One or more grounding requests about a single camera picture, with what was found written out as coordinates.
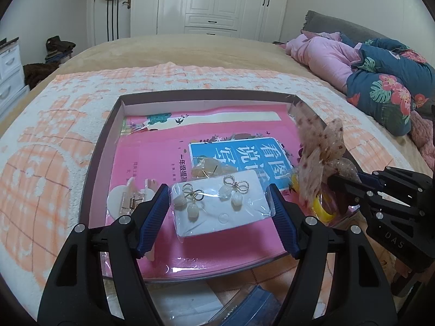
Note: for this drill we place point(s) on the white door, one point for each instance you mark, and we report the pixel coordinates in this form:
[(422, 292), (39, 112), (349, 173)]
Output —
[(98, 20)]

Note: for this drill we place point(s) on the clear plastic bag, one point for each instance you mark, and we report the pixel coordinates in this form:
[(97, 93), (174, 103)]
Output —
[(190, 303)]

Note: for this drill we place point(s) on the small clear jewelry bag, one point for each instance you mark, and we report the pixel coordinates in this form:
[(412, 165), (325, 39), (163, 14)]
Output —
[(208, 169)]

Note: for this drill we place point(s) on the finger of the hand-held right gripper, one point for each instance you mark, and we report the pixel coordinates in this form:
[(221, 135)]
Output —
[(367, 179), (350, 192)]

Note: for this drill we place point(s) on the white card with bow earrings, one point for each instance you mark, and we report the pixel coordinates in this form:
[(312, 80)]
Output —
[(221, 219)]

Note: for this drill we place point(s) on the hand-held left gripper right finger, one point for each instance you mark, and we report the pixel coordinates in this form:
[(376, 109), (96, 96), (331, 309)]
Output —
[(284, 225)]

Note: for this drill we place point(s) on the brown clothes heap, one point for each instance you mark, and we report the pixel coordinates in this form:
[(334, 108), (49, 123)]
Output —
[(39, 74)]

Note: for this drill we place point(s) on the brown shallow box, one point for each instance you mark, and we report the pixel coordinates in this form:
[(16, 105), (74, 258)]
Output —
[(101, 149)]

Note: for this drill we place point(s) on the yellow bangle in clear bag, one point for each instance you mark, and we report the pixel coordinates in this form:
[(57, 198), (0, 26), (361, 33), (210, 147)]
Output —
[(322, 211)]

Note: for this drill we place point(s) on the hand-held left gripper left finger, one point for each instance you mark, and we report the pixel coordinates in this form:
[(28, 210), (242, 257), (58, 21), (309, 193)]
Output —
[(154, 217)]

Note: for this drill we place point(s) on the peach and white blanket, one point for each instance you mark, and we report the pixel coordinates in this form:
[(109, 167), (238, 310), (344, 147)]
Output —
[(51, 142)]

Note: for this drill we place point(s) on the white drawer cabinet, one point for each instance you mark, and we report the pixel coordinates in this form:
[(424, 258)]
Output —
[(10, 74)]

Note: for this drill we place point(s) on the pink book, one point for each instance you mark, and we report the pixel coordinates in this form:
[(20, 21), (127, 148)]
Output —
[(153, 156)]

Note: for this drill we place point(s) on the white claw hair clip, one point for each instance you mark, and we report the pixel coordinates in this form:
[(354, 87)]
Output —
[(119, 197)]

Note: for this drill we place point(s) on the grey quilted headboard cushion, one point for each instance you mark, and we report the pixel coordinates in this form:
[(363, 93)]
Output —
[(336, 23)]

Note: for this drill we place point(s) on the tan bed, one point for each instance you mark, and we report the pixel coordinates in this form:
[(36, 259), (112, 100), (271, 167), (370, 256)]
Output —
[(204, 48)]

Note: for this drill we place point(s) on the blue floral quilt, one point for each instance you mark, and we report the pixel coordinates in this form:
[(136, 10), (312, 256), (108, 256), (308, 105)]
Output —
[(384, 88)]

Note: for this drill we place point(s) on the white wardrobe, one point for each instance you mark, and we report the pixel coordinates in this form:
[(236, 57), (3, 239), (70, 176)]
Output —
[(210, 3)]

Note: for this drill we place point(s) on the dark folded clothes pile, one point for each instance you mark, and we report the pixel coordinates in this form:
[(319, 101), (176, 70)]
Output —
[(60, 48)]

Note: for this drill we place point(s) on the beige dotted bow hair clip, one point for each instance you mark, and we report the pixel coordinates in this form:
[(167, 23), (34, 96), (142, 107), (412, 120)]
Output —
[(319, 152)]

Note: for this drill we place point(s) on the pink fluffy blanket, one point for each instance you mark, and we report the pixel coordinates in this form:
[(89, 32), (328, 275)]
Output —
[(424, 139)]

